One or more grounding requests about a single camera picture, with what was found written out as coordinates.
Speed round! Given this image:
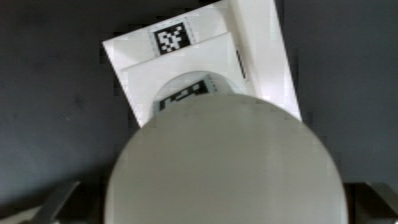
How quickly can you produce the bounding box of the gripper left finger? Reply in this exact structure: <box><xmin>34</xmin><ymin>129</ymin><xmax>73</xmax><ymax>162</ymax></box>
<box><xmin>0</xmin><ymin>180</ymin><xmax>82</xmax><ymax>224</ymax></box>

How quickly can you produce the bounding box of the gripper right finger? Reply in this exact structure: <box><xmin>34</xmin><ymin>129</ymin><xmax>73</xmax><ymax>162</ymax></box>
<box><xmin>355</xmin><ymin>183</ymin><xmax>398</xmax><ymax>224</ymax></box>

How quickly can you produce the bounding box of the white lamp bulb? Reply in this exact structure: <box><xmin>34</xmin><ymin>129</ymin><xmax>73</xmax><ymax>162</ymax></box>
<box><xmin>103</xmin><ymin>70</ymin><xmax>350</xmax><ymax>224</ymax></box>

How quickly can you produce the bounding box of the white lamp base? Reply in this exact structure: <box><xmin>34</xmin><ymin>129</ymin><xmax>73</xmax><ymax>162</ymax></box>
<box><xmin>103</xmin><ymin>0</ymin><xmax>300</xmax><ymax>124</ymax></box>

